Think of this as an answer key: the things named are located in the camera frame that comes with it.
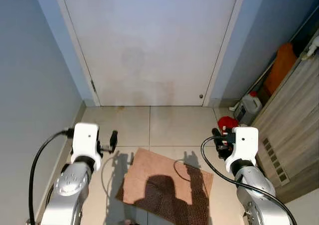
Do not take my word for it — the white door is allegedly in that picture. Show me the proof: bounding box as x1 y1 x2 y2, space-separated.
52 0 249 108

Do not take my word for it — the grey plastic jug red cap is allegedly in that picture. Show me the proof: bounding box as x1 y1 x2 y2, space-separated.
233 90 264 126

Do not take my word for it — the white pipe fitting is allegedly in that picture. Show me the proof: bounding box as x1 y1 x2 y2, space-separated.
301 35 319 62

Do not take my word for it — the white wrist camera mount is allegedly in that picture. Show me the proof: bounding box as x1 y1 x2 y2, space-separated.
71 122 102 171
225 126 259 174

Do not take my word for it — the brown doormat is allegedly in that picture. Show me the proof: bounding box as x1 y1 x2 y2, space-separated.
115 147 214 225

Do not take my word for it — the orange bag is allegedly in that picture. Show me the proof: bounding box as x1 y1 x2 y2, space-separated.
264 42 299 96

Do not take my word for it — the red cloth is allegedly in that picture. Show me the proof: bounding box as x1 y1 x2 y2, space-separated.
217 115 240 134

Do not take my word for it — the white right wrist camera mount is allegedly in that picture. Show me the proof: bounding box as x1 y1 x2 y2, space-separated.
225 126 259 174

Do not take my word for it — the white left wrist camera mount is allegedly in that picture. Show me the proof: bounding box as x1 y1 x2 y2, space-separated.
71 122 102 171

